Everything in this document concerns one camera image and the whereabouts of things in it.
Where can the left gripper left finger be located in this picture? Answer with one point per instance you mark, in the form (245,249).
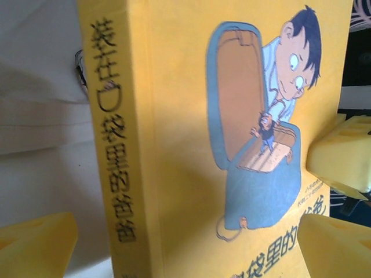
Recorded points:
(34,249)

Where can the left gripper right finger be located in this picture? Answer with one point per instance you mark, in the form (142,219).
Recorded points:
(336,249)

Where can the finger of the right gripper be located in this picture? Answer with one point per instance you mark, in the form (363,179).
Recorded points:
(336,156)

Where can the beige canvas backpack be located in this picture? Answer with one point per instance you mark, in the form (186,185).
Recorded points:
(43,116)

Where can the yellow book boy and bag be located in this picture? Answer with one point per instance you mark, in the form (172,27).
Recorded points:
(174,116)

